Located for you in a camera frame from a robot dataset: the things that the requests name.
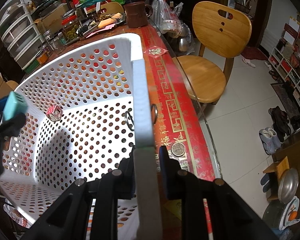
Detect printed snack packet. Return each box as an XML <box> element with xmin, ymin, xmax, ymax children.
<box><xmin>4</xmin><ymin>200</ymin><xmax>32</xmax><ymax>228</ymax></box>

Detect small wooden stool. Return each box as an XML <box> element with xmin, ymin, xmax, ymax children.
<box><xmin>262</xmin><ymin>156</ymin><xmax>290</xmax><ymax>200</ymax></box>

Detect glass jar of olives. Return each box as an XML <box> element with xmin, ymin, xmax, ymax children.
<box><xmin>62</xmin><ymin>17</ymin><xmax>84</xmax><ymax>42</ymax></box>

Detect small pink dotted cube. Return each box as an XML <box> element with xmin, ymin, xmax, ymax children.
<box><xmin>46</xmin><ymin>105</ymin><xmax>62</xmax><ymax>122</ymax></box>

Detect red printed tablecloth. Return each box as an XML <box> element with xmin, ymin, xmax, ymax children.
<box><xmin>22</xmin><ymin>20</ymin><xmax>215</xmax><ymax>240</ymax></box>

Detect wooden chair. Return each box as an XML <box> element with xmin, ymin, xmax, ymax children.
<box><xmin>172</xmin><ymin>1</ymin><xmax>252</xmax><ymax>105</ymax></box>

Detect brown cardboard box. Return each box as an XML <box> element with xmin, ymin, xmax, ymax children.
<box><xmin>35</xmin><ymin>5</ymin><xmax>77</xmax><ymax>34</ymax></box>

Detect dark shoes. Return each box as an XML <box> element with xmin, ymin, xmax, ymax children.
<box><xmin>269</xmin><ymin>106</ymin><xmax>292</xmax><ymax>135</ymax></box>

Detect white cubby shelf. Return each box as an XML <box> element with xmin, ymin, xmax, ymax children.
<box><xmin>267</xmin><ymin>22</ymin><xmax>300</xmax><ymax>113</ymax></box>

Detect red door mat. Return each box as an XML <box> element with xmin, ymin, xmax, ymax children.
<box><xmin>241</xmin><ymin>46</ymin><xmax>268</xmax><ymax>61</ymax></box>

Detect brown mug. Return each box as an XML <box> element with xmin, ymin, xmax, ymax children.
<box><xmin>124</xmin><ymin>2</ymin><xmax>153</xmax><ymax>29</ymax></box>

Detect red square sticker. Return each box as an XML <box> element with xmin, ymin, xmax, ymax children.
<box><xmin>143</xmin><ymin>45</ymin><xmax>169</xmax><ymax>59</ymax></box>

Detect white slipper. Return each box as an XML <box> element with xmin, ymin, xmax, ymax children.
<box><xmin>242</xmin><ymin>58</ymin><xmax>257</xmax><ymax>68</ymax></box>

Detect pink papers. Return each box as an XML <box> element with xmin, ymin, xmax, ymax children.
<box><xmin>85</xmin><ymin>24</ymin><xmax>117</xmax><ymax>39</ymax></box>

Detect silver coin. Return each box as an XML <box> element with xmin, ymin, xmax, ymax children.
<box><xmin>171</xmin><ymin>142</ymin><xmax>185</xmax><ymax>156</ymax></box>

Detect orange snack packet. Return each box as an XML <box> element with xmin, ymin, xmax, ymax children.
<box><xmin>97</xmin><ymin>12</ymin><xmax>124</xmax><ymax>28</ymax></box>

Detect metal pan lid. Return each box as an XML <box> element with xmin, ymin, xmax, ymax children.
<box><xmin>277</xmin><ymin>168</ymin><xmax>299</xmax><ymax>204</ymax></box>

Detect white perforated plastic basket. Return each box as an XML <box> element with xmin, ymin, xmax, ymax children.
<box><xmin>0</xmin><ymin>32</ymin><xmax>163</xmax><ymax>240</ymax></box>

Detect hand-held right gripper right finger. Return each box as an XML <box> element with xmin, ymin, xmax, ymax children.
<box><xmin>159</xmin><ymin>145</ymin><xmax>275</xmax><ymax>240</ymax></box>

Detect metal binder clip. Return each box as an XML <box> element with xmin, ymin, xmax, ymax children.
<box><xmin>124</xmin><ymin>104</ymin><xmax>158</xmax><ymax>132</ymax></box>

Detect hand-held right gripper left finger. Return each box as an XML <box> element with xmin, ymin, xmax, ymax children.
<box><xmin>27</xmin><ymin>152</ymin><xmax>140</xmax><ymax>240</ymax></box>

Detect small orange container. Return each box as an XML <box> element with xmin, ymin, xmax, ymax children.
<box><xmin>37</xmin><ymin>52</ymin><xmax>50</xmax><ymax>64</ymax></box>

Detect painted plate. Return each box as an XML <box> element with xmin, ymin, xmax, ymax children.
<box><xmin>279</xmin><ymin>196</ymin><xmax>300</xmax><ymax>230</ymax></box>

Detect clear plastic bag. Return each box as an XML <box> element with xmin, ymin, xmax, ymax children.
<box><xmin>151</xmin><ymin>0</ymin><xmax>190</xmax><ymax>39</ymax></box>

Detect teal cube charger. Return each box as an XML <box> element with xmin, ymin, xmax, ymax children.
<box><xmin>2</xmin><ymin>91</ymin><xmax>28</xmax><ymax>122</ymax></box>

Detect clear plastic drawer unit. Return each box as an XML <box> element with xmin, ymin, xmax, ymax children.
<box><xmin>0</xmin><ymin>0</ymin><xmax>47</xmax><ymax>69</ymax></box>

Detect metal pot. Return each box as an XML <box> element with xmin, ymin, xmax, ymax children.
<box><xmin>177</xmin><ymin>27</ymin><xmax>195</xmax><ymax>53</ymax></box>

